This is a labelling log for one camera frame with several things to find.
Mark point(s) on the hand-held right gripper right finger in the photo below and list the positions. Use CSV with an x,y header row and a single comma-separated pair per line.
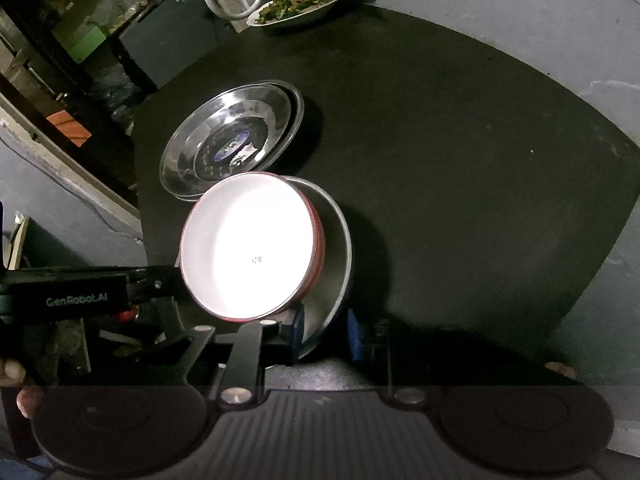
x,y
356,335

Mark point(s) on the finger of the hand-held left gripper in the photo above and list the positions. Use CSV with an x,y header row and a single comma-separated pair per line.
x,y
155,280

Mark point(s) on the orange box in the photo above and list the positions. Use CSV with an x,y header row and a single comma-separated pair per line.
x,y
70,127

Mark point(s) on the green box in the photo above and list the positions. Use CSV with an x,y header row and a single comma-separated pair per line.
x,y
82,42

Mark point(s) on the dark cabinet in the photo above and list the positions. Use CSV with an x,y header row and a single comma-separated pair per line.
x,y
165,40

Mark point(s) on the white floral plate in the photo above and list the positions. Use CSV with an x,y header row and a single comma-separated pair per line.
x,y
305,15

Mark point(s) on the person's left hand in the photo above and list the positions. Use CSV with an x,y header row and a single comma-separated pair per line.
x,y
12,372

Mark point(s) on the pale wooden frame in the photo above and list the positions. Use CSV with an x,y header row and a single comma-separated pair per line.
x,y
17,240

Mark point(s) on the steel plate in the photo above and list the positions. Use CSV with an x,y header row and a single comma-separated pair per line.
x,y
299,110
225,130

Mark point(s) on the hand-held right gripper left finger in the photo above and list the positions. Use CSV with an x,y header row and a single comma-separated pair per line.
x,y
299,330

